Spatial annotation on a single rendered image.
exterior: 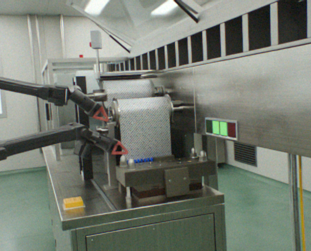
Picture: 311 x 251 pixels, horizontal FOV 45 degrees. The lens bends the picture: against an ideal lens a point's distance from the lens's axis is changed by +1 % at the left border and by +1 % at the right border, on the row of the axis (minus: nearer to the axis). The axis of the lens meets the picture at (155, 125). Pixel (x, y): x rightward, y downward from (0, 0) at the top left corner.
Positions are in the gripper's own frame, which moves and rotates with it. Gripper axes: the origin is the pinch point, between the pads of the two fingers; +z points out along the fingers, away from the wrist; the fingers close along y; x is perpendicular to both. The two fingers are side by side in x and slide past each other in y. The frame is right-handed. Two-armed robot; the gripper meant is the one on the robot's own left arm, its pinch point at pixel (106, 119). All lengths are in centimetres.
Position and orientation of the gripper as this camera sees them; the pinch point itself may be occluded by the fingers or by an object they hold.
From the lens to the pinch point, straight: 170.9
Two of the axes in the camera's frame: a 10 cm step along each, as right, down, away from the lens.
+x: 5.8, -8.0, 1.2
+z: 7.1, 5.8, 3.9
